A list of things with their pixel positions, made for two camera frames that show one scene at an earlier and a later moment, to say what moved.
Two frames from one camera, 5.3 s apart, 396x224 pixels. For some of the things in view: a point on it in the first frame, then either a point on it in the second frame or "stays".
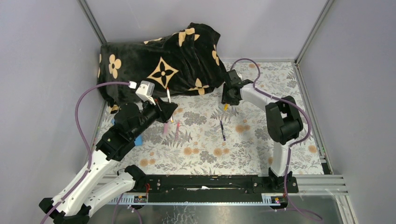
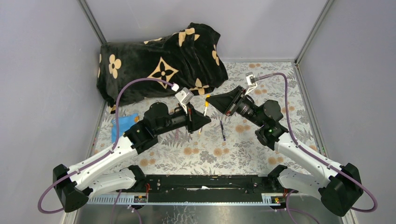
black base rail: (218, 185) stays
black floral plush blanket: (188, 61) stays
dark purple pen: (222, 130) stays
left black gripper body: (149, 114) -> (177, 120)
